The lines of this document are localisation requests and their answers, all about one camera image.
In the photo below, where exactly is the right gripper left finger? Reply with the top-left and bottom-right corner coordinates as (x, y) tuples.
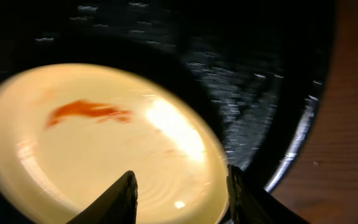
(67, 170), (138, 224)

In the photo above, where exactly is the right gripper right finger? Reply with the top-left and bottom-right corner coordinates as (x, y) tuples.
(226, 165), (308, 224)

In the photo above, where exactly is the yellow plate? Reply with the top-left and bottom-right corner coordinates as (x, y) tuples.
(0, 63), (229, 223)

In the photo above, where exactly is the round black serving tray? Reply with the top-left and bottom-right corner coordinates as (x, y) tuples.
(0, 0), (337, 224)

